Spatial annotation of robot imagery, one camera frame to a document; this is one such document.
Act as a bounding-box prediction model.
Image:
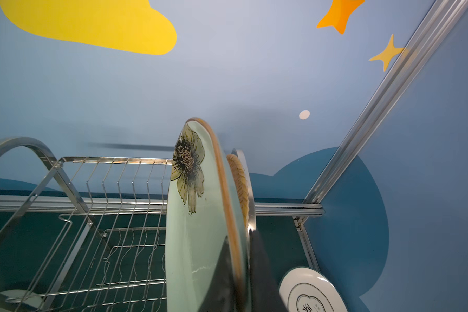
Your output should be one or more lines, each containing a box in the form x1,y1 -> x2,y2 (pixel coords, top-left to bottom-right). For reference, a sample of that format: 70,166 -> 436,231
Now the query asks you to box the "orange woven round plate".
227,154 -> 249,229

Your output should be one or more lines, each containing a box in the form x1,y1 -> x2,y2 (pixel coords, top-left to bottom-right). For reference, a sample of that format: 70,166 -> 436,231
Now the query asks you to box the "chrome two-tier dish rack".
0,136 -> 257,312

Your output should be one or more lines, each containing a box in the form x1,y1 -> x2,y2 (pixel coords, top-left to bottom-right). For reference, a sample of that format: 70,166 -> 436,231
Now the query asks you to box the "pale green flower plate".
165,118 -> 250,311

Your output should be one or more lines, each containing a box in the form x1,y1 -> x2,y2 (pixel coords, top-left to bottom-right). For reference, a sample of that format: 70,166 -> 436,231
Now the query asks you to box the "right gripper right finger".
249,230 -> 287,312

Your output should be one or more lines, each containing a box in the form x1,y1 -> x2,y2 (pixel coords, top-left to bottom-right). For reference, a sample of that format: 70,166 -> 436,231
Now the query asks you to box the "white plate black ring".
278,266 -> 348,312

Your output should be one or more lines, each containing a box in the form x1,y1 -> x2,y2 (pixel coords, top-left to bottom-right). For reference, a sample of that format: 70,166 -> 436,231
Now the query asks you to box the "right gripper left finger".
198,237 -> 235,312

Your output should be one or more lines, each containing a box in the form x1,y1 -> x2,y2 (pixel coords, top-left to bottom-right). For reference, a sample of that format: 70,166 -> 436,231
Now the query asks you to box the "right aluminium frame post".
304,0 -> 468,204

